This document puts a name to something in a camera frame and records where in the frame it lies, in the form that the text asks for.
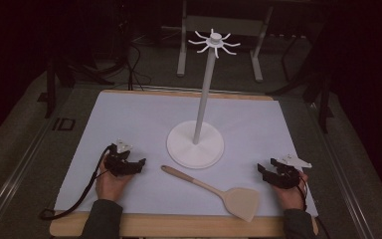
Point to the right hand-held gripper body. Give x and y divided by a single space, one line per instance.
288 174

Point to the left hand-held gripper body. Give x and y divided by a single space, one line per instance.
117 162

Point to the person's right hand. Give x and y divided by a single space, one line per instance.
290 197

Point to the person's left hand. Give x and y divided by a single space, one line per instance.
109 187

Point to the white table mat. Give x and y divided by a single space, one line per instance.
146 126

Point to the white hook stand rack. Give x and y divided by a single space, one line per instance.
195 149

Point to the black metal stand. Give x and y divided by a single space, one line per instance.
50 89
323 99

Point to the white metal desk frame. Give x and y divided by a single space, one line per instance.
224 25

